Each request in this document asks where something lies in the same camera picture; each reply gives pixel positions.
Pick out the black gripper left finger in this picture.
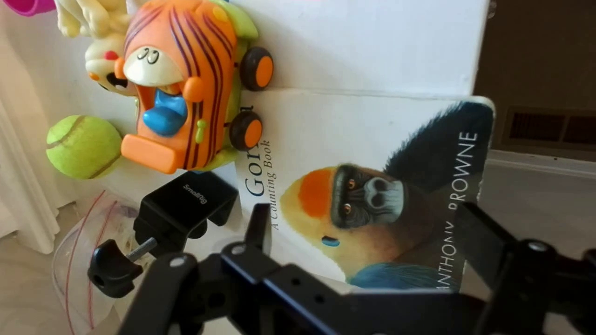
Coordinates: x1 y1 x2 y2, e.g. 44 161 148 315
116 203 374 335

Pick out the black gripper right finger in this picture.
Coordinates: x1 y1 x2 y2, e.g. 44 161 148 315
455 202 596 335

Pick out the gorilla children's board book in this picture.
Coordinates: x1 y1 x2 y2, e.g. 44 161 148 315
230 88 496 297

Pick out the black table clamp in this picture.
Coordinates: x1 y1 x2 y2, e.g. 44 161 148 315
85 170 239 300

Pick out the orange tiger toy car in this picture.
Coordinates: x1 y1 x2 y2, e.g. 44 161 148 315
113 0 275 177

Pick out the green tennis ball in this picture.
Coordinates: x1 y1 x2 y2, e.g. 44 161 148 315
44 114 124 181

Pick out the cream toy animal figure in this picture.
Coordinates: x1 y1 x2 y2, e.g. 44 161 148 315
53 0 148 97

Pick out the wall vent grille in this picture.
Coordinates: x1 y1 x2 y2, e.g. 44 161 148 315
502 107 596 153

